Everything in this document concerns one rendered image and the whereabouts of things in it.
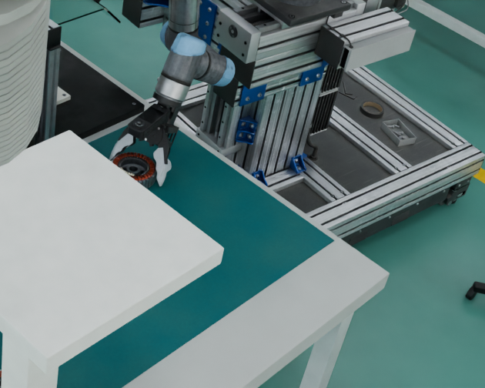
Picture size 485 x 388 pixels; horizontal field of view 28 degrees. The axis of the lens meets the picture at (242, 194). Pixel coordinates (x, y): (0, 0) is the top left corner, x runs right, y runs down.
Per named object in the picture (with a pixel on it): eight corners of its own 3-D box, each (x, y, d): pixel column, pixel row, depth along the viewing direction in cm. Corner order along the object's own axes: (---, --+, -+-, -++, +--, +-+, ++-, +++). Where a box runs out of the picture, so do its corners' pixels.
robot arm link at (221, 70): (217, 45, 242) (188, 34, 233) (243, 68, 236) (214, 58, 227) (201, 71, 244) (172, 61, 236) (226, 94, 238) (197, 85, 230)
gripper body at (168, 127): (171, 150, 235) (189, 104, 232) (156, 150, 227) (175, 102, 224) (145, 137, 237) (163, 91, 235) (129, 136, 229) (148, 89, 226)
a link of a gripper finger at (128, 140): (118, 161, 237) (148, 142, 235) (108, 161, 232) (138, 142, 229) (113, 150, 238) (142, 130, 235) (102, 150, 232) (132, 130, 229)
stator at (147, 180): (126, 156, 237) (128, 144, 234) (164, 175, 233) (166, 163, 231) (99, 178, 228) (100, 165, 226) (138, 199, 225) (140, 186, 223)
